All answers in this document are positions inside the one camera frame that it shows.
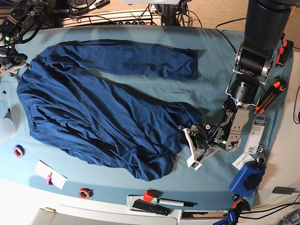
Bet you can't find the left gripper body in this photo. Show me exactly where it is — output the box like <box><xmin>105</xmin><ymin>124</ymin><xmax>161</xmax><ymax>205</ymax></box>
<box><xmin>191</xmin><ymin>125</ymin><xmax>220</xmax><ymax>152</ymax></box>

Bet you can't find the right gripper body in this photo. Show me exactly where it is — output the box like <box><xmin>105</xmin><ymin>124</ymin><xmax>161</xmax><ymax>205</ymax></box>
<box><xmin>0</xmin><ymin>46</ymin><xmax>30</xmax><ymax>75</ymax></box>

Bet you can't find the dark blue t-shirt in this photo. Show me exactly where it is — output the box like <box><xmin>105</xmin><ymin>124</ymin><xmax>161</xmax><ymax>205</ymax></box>
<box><xmin>16</xmin><ymin>40</ymin><xmax>202</xmax><ymax>181</ymax></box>

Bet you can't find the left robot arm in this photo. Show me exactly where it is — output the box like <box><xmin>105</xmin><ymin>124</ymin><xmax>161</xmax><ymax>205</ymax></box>
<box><xmin>190</xmin><ymin>0</ymin><xmax>299</xmax><ymax>157</ymax></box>

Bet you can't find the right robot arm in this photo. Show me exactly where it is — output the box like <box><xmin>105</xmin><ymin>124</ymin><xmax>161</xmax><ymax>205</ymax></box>
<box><xmin>0</xmin><ymin>0</ymin><xmax>48</xmax><ymax>76</ymax></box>

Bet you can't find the white label card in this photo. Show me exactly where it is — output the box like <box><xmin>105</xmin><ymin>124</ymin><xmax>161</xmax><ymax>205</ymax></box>
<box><xmin>232</xmin><ymin>153</ymin><xmax>255</xmax><ymax>171</ymax></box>

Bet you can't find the clear blister retail package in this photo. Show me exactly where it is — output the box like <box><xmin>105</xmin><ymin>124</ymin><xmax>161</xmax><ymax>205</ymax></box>
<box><xmin>244</xmin><ymin>115</ymin><xmax>267</xmax><ymax>155</ymax></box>

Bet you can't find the blue box with knob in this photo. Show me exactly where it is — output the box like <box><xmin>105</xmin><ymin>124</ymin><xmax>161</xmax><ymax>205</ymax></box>
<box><xmin>229</xmin><ymin>161</ymin><xmax>265</xmax><ymax>197</ymax></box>

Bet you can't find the white black marker pen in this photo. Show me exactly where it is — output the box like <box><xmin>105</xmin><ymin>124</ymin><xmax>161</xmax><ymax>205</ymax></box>
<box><xmin>157</xmin><ymin>198</ymin><xmax>197</xmax><ymax>207</ymax></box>

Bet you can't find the red cube block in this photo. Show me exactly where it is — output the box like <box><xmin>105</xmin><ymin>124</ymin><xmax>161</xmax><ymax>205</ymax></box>
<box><xmin>143</xmin><ymin>190</ymin><xmax>155</xmax><ymax>203</ymax></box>

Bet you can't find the blue black clamp bottom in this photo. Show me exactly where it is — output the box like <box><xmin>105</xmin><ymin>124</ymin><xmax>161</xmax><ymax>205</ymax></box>
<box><xmin>213</xmin><ymin>199</ymin><xmax>249</xmax><ymax>225</ymax></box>

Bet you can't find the orange black utility knife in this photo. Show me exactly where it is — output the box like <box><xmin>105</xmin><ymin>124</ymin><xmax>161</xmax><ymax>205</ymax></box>
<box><xmin>254</xmin><ymin>79</ymin><xmax>287</xmax><ymax>115</ymax></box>

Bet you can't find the black remote control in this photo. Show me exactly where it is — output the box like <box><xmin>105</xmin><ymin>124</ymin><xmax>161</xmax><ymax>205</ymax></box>
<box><xmin>132</xmin><ymin>199</ymin><xmax>171</xmax><ymax>216</ymax></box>

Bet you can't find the black phone device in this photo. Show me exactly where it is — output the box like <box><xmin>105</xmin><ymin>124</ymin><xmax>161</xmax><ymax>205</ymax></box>
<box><xmin>272</xmin><ymin>187</ymin><xmax>294</xmax><ymax>195</ymax></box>

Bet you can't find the purple tape roll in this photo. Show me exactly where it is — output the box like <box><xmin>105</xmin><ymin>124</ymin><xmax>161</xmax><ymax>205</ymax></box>
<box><xmin>13</xmin><ymin>145</ymin><xmax>25</xmax><ymax>158</ymax></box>

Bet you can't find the white paper card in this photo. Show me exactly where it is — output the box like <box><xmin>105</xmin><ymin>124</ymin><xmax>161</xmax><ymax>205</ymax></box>
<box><xmin>35</xmin><ymin>160</ymin><xmax>67</xmax><ymax>190</ymax></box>

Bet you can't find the small pink toy figure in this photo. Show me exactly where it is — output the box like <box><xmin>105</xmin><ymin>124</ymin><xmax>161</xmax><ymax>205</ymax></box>
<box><xmin>45</xmin><ymin>173</ymin><xmax>53</xmax><ymax>185</ymax></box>

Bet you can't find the red tape roll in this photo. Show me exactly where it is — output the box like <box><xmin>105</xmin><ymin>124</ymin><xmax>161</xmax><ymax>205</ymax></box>
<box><xmin>78</xmin><ymin>188</ymin><xmax>93</xmax><ymax>199</ymax></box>

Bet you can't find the white power strip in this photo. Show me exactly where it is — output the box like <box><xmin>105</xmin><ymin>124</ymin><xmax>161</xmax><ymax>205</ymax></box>
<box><xmin>59</xmin><ymin>9</ymin><xmax>161</xmax><ymax>27</ymax></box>

